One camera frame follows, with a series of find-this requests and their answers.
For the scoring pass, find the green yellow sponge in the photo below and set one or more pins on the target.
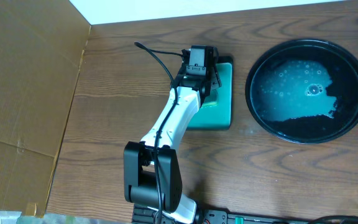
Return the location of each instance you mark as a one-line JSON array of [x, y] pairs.
[[209, 104]]

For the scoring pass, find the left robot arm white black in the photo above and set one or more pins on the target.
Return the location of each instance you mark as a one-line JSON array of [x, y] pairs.
[[151, 172]]

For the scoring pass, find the brown cardboard panel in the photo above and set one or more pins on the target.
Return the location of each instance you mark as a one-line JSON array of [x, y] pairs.
[[41, 51]]

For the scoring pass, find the round black serving tray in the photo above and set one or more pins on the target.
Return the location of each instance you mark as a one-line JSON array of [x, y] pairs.
[[304, 91]]

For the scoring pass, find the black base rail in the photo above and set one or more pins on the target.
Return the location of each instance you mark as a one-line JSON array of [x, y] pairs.
[[144, 215]]

